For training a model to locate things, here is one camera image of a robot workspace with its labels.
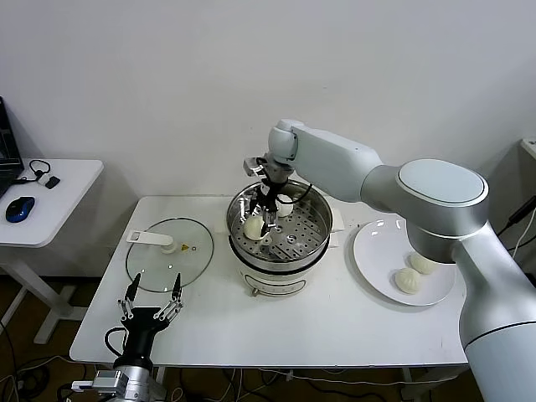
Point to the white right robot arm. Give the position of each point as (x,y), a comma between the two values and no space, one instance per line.
(419,192)

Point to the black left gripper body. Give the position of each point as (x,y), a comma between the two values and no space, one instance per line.
(140,331)

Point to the small black device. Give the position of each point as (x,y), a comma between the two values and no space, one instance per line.
(53,183)

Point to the white round plate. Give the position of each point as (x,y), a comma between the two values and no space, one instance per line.
(377,268)

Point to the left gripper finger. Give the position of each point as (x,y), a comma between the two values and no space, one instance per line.
(175,300)
(125,305)

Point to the white electric cooking pot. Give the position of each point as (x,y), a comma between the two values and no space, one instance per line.
(272,285)

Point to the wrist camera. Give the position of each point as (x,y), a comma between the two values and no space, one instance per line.
(82,384)
(252,165)

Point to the black laptop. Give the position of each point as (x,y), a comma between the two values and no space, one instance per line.
(6,142)

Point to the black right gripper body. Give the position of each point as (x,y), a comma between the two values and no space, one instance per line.
(273,194)

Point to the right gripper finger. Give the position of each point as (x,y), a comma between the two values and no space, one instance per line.
(257,206)
(271,224)

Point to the white steamed baozi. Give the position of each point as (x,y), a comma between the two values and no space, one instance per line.
(421,264)
(406,279)
(252,228)
(286,208)

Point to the white table leg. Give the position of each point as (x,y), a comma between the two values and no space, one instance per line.
(412,385)

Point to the blue and black mouse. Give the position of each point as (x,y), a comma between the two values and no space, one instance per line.
(20,209)

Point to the stainless steel steamer basket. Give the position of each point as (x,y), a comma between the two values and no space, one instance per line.
(312,249)

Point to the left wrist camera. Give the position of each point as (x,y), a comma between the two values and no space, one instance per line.
(82,384)

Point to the white side table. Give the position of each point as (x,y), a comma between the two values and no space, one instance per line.
(63,209)

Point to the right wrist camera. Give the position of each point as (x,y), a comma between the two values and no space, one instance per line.
(252,165)

